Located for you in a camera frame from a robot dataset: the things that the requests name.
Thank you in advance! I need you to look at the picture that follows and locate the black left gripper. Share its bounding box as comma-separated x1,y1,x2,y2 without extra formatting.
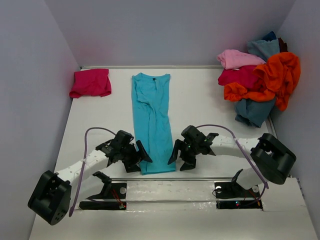
119,140,152,173

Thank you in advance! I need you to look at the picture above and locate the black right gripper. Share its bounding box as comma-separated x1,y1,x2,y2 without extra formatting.
168,138,200,171

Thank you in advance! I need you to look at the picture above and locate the turquoise t-shirt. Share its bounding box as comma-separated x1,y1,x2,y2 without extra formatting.
131,73,176,175

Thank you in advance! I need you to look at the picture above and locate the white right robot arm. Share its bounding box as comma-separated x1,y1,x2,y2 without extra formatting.
167,125,297,200

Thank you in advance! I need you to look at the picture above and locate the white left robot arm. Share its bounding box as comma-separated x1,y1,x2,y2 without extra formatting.
27,130,152,226

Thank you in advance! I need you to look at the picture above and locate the slate blue t-shirt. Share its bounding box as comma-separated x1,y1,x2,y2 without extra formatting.
234,98,276,128

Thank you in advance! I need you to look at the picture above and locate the folded magenta t-shirt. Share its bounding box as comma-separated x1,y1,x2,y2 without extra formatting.
69,68,112,99

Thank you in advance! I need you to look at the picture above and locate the magenta t-shirt in pile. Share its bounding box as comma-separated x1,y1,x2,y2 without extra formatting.
218,65,258,88

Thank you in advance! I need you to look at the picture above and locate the pink t-shirt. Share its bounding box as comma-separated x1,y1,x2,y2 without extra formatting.
216,49,266,70

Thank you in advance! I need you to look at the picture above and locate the orange t-shirt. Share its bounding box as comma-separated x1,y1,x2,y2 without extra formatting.
223,52,301,111

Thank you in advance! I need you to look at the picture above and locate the grey-blue t-shirt at back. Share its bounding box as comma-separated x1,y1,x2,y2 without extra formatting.
246,39,280,62

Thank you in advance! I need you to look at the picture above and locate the maroon t-shirt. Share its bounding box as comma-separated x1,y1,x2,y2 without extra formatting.
278,38,288,53

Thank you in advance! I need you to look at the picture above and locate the dark blue t-shirt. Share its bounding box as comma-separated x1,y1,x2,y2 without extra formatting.
262,31,277,42

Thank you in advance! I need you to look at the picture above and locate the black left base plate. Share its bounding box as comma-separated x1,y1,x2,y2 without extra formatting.
78,182,127,211

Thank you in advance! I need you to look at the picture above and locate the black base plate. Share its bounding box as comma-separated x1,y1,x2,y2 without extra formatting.
78,182,127,211
212,181,263,210

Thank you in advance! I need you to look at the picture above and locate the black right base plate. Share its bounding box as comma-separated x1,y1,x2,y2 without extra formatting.
212,181,263,210

